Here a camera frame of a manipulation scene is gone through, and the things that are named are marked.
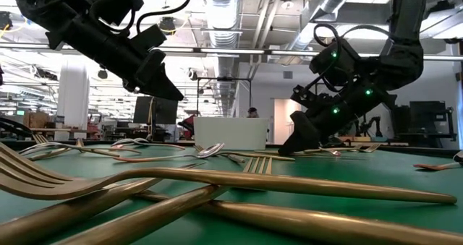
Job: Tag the white plastic bin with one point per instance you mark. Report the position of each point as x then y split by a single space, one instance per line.
231 133

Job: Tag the black monitor rack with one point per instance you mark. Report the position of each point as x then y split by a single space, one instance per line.
427 115

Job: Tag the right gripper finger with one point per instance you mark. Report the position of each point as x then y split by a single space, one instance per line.
293 129
307 136

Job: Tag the white column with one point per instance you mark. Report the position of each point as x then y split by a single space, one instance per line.
72 100

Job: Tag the black ceiling spotlight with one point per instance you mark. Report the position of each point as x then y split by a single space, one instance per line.
102 74

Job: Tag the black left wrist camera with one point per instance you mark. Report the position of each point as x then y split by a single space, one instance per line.
115 3

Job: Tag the brown cardboard box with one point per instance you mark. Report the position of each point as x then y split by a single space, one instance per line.
36 119

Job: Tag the horizontal light bar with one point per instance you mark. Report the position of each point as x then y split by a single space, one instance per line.
231 51

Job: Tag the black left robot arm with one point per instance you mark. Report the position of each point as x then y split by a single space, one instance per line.
40 3

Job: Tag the corrugated silver ceiling duct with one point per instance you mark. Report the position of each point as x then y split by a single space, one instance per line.
221 17

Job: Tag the black background robot arms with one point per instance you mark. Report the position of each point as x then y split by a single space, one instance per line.
369 125

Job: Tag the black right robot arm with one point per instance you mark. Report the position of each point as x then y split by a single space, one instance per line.
405 60

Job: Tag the green table mat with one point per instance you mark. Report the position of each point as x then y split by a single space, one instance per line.
325 176

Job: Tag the black overhead camera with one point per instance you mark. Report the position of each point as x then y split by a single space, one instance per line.
167 25

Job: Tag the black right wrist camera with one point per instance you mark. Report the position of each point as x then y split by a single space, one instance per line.
336 68

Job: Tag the person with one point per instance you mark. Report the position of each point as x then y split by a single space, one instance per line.
188 124
252 112

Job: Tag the black stand frame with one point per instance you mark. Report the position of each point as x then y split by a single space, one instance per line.
224 79

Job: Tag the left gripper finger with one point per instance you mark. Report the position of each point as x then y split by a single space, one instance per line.
148 82
168 73

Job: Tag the black computer monitor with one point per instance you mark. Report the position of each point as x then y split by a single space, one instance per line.
162 109

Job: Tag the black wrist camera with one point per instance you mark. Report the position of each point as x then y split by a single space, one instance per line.
115 3
336 68

